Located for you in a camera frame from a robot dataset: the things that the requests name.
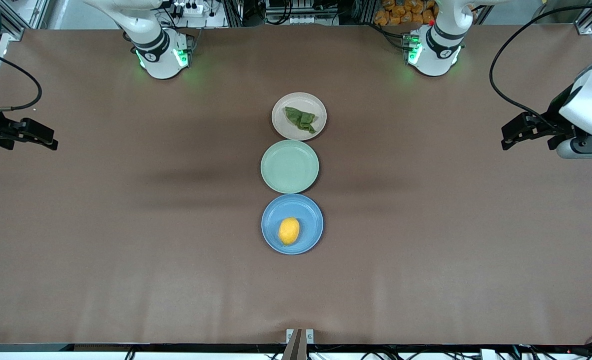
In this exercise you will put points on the green round plate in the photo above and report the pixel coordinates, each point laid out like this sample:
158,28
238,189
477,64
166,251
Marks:
290,166

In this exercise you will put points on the green lettuce leaf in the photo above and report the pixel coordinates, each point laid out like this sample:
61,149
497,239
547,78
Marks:
300,120

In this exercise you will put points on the beige round plate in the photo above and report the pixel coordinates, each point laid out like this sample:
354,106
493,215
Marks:
286,125

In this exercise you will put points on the yellow lemon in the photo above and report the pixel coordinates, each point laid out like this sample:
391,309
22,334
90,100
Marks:
289,231

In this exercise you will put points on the aluminium frame profile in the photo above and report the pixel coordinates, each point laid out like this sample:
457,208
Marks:
586,22
23,17

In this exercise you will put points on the white box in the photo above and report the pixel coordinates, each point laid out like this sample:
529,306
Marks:
489,354

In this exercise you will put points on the orange snack bags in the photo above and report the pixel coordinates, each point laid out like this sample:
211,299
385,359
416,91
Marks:
400,12

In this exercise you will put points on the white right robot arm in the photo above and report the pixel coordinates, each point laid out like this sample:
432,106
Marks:
158,47

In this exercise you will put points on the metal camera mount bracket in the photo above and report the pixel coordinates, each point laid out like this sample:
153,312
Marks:
298,342

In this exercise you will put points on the blue round plate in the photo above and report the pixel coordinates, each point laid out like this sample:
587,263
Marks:
308,222

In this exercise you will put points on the white power strip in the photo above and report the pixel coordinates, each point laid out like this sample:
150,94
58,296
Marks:
188,8

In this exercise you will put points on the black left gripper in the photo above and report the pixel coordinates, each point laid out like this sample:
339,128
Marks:
557,118

